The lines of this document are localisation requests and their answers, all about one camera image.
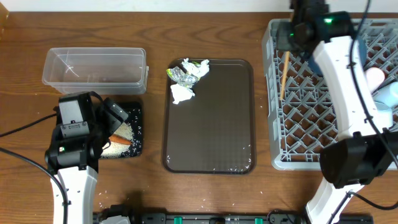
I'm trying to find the white tissue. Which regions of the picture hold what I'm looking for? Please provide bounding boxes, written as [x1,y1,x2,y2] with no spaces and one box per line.
[182,58,210,78]
[170,84,195,105]

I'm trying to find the left black cable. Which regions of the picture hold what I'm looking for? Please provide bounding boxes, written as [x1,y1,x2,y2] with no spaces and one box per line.
[0,113,69,224]

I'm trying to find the crumpled white tissue top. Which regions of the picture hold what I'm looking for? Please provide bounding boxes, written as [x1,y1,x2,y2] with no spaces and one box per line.
[182,58,210,78]

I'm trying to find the dark brown serving tray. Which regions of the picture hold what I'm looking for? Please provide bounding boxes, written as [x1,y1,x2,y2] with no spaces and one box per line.
[162,59,256,175]

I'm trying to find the dark blue plate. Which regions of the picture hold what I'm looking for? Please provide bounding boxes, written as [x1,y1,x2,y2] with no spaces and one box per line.
[307,37,367,77]

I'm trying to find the grey dishwasher rack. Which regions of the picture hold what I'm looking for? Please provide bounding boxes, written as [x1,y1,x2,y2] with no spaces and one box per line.
[262,19,397,170]

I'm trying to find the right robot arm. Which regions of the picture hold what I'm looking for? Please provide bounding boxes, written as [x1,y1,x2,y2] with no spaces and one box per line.
[277,0,397,223]

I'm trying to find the wooden chopstick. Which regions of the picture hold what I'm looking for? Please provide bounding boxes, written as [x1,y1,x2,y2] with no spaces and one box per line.
[280,51,290,100]

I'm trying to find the foil wrapper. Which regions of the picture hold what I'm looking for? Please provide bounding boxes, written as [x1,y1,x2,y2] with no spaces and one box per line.
[166,67,198,88]

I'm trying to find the black waste tray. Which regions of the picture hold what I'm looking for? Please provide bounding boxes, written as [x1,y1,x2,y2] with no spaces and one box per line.
[55,101,144,160]

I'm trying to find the orange carrot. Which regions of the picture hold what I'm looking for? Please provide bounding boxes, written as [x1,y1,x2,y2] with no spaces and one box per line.
[109,134,131,145]

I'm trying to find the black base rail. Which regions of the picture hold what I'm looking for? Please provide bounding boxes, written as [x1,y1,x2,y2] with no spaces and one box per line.
[93,203,374,224]

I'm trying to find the light blue bowl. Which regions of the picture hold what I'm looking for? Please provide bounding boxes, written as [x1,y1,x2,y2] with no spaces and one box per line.
[374,102,393,131]

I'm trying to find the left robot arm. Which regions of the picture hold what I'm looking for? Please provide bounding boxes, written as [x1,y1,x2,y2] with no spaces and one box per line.
[45,91,129,223]

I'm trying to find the clear plastic bin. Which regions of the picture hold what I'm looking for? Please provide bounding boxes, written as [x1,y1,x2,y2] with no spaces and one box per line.
[42,47,149,95]

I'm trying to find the light blue cup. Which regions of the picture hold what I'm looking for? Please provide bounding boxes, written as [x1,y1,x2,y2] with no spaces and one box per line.
[373,82,398,108]

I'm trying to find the pale pink cup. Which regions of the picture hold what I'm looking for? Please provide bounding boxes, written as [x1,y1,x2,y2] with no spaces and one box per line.
[364,67,385,93]

